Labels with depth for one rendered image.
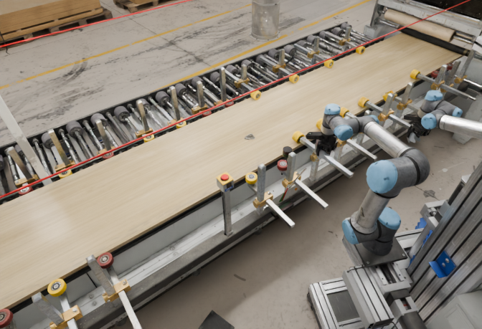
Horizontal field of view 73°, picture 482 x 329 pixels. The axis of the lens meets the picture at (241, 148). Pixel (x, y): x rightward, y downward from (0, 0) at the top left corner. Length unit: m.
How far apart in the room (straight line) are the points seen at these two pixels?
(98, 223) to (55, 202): 0.36
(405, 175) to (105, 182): 1.80
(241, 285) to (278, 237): 0.54
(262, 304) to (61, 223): 1.52
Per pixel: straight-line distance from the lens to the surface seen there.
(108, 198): 2.27
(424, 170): 1.37
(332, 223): 3.17
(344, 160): 2.72
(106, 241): 2.07
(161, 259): 2.25
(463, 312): 1.65
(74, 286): 2.19
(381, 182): 1.30
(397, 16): 4.45
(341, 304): 2.59
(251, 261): 2.88
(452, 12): 4.19
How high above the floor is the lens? 2.54
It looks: 43 degrees down
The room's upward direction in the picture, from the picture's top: 1 degrees counter-clockwise
